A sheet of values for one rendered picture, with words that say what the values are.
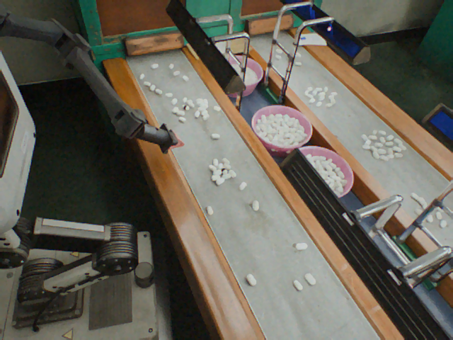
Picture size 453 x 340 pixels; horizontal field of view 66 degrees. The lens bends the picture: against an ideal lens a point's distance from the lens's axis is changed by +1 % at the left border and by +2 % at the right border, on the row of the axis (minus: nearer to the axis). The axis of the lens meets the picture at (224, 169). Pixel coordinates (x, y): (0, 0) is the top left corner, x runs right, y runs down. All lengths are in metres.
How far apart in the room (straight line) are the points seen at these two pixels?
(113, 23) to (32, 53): 1.14
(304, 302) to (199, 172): 0.59
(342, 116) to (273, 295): 0.95
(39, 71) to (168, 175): 1.84
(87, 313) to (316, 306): 0.79
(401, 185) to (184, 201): 0.86
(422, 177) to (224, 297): 0.96
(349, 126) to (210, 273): 0.96
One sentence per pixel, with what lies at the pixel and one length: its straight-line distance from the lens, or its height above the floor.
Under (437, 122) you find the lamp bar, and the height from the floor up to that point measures 1.07.
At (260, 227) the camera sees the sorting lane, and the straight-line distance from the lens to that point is 1.22.
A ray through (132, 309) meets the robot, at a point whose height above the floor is 0.48.
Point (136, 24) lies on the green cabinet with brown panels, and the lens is 1.88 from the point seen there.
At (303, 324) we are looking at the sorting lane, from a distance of 1.12.
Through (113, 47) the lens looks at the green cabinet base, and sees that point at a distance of 1.89.
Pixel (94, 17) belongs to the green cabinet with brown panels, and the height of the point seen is 0.98.
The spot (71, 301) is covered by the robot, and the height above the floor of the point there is 0.52.
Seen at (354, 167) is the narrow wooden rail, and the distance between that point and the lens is 1.48.
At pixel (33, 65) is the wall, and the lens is 2.93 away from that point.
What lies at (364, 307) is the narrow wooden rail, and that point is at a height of 0.76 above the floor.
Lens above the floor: 1.77
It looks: 49 degrees down
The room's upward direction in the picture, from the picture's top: 7 degrees clockwise
